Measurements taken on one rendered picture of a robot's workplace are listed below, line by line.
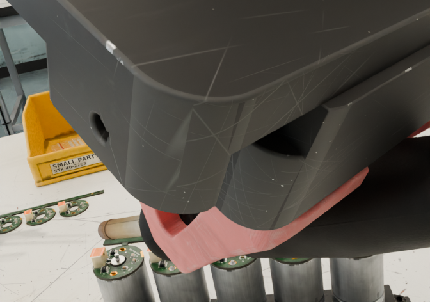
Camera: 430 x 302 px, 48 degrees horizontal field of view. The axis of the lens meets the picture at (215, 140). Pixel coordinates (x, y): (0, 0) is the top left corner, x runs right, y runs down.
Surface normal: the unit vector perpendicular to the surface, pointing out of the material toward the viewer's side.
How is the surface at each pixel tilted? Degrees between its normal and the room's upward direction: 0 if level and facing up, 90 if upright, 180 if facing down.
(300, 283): 90
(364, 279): 90
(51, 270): 0
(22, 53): 90
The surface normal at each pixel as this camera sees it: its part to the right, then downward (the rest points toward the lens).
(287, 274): -0.35, 0.44
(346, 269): -0.58, 0.42
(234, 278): -0.10, 0.43
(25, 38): 0.25, 0.36
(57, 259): -0.16, -0.90
